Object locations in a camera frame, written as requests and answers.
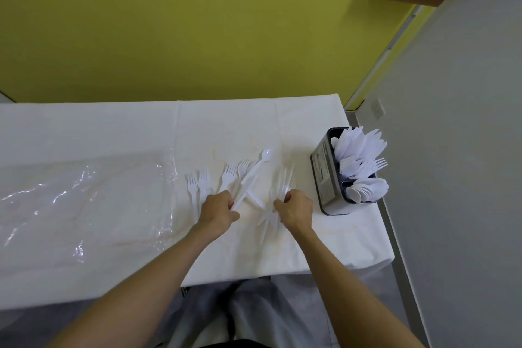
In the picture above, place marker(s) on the person's right hand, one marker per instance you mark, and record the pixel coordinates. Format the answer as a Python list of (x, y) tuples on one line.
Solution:
[(297, 211)]

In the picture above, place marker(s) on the person's left hand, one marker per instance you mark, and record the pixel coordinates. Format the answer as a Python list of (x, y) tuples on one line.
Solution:
[(216, 213)]

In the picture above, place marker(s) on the person's right thumb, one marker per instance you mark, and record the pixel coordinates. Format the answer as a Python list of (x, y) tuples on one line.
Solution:
[(278, 205)]

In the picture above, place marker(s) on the person's left thumb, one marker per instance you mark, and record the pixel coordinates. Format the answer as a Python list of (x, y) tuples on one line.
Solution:
[(234, 217)]

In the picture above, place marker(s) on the bundle of white plastic cutlery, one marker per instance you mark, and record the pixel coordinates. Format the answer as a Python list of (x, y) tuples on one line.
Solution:
[(285, 182)]

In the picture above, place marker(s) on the white plastic knife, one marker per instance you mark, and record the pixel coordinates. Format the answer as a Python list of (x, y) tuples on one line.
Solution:
[(255, 198), (246, 192)]

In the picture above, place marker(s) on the person's left forearm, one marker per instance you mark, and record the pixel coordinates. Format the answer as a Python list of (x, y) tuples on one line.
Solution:
[(155, 290)]

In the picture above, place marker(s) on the person's right forearm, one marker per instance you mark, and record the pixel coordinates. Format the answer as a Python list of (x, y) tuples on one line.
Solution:
[(346, 290)]

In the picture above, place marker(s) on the white plastic fork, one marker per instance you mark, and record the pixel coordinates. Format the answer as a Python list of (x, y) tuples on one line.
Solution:
[(243, 166), (228, 175), (191, 186), (203, 180)]

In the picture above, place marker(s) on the white plastic spoon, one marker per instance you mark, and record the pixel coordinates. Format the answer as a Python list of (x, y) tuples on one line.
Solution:
[(257, 168)]

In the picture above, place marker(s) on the black cutlery holder box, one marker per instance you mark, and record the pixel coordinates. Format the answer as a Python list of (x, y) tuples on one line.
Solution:
[(326, 180)]

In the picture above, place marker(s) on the bunch of white plastic spoons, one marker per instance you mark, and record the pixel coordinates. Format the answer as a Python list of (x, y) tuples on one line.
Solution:
[(369, 188)]

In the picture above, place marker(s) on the bunch of white plastic forks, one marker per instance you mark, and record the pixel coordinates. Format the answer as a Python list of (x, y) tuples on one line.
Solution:
[(363, 168)]

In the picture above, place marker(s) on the grey trousers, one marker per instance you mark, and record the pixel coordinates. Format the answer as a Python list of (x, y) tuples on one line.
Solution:
[(253, 315)]

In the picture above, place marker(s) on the bunch of white plastic knives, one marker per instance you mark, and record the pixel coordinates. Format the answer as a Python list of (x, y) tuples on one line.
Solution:
[(361, 144)]

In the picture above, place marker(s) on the white tablecloth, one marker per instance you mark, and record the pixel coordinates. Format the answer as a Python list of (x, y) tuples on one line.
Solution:
[(122, 131)]

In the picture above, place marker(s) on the clear plastic sheet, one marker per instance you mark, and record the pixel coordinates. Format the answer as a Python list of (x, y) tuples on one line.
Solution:
[(81, 205)]

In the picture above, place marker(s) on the white corner trim strip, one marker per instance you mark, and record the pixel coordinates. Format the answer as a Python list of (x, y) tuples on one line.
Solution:
[(383, 58)]

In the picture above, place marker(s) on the white wall socket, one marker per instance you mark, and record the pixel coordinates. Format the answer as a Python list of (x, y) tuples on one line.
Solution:
[(379, 108)]

